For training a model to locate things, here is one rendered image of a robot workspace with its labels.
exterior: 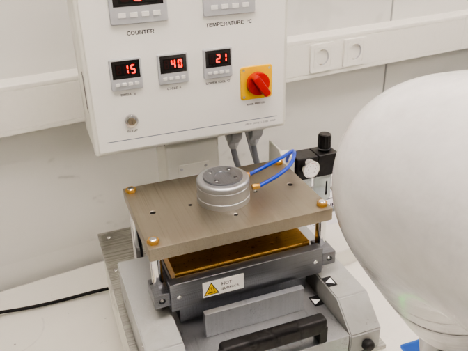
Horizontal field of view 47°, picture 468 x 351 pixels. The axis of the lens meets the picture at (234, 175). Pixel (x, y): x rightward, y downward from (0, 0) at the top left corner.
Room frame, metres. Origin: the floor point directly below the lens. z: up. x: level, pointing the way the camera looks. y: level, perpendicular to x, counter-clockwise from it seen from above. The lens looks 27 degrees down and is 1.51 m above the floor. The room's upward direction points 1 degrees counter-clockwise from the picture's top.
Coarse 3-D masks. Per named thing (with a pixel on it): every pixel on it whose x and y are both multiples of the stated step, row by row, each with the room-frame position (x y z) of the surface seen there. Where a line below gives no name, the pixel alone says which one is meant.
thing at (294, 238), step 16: (256, 240) 0.66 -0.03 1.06; (272, 240) 0.66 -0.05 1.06; (288, 240) 0.66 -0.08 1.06; (304, 240) 0.66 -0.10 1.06; (176, 256) 0.63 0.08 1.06; (192, 256) 0.63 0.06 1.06; (208, 256) 0.63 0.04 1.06; (224, 256) 0.63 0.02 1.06; (240, 256) 0.62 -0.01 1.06; (256, 256) 0.63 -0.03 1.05; (176, 272) 0.59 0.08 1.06; (192, 272) 0.60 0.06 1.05
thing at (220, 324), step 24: (288, 288) 0.61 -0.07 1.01; (216, 312) 0.57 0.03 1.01; (240, 312) 0.58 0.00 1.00; (264, 312) 0.59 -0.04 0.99; (288, 312) 0.60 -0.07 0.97; (312, 312) 0.61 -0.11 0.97; (192, 336) 0.56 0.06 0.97; (216, 336) 0.56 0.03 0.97; (312, 336) 0.56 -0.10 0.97; (336, 336) 0.56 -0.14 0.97
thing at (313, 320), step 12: (288, 324) 0.54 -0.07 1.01; (300, 324) 0.54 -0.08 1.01; (312, 324) 0.54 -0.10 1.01; (324, 324) 0.54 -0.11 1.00; (240, 336) 0.52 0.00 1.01; (252, 336) 0.52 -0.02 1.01; (264, 336) 0.52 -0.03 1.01; (276, 336) 0.52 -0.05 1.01; (288, 336) 0.53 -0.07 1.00; (300, 336) 0.53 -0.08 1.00; (324, 336) 0.54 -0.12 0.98; (228, 348) 0.50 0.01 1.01; (240, 348) 0.50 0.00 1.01; (252, 348) 0.51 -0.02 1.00; (264, 348) 0.51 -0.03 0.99
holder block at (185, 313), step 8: (296, 280) 0.66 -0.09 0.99; (304, 280) 0.66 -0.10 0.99; (264, 288) 0.64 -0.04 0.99; (272, 288) 0.64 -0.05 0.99; (280, 288) 0.65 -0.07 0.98; (232, 296) 0.62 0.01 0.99; (240, 296) 0.62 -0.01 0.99; (248, 296) 0.63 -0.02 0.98; (256, 296) 0.63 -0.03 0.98; (200, 304) 0.60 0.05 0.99; (208, 304) 0.61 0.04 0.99; (216, 304) 0.61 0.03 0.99; (224, 304) 0.62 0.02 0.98; (176, 312) 0.61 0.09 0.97; (184, 312) 0.59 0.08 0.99; (192, 312) 0.60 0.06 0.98; (200, 312) 0.60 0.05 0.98; (184, 320) 0.59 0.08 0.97
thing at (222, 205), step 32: (128, 192) 0.72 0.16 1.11; (160, 192) 0.73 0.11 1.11; (192, 192) 0.72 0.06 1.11; (224, 192) 0.66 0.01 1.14; (256, 192) 0.72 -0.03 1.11; (288, 192) 0.72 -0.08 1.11; (160, 224) 0.63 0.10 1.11; (192, 224) 0.63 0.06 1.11; (224, 224) 0.63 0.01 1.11; (256, 224) 0.63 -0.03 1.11; (288, 224) 0.64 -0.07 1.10; (160, 256) 0.58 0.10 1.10
